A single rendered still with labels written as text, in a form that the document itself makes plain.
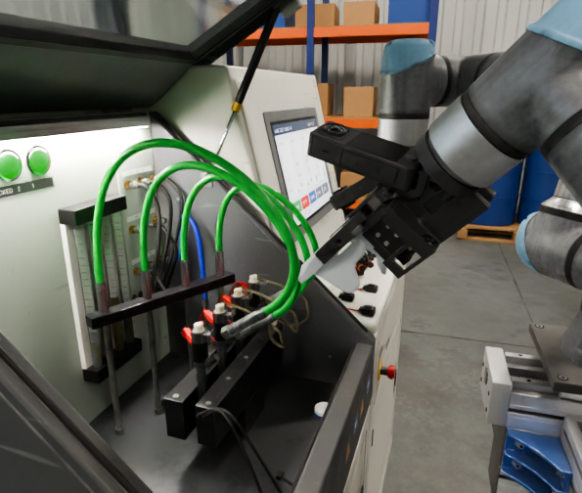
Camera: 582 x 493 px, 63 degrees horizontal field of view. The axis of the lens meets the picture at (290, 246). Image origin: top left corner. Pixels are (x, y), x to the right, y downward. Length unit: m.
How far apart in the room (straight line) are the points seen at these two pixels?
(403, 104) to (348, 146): 0.28
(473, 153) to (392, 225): 0.10
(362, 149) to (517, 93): 0.14
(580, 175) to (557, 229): 0.63
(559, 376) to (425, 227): 0.52
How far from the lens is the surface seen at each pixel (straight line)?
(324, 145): 0.47
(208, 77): 1.13
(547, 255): 1.01
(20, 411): 0.59
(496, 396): 0.98
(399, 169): 0.45
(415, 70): 0.74
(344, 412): 0.90
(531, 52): 0.40
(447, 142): 0.42
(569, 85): 0.38
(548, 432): 1.03
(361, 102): 5.96
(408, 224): 0.46
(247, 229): 1.09
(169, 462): 1.00
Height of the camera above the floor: 1.49
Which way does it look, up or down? 18 degrees down
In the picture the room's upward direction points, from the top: straight up
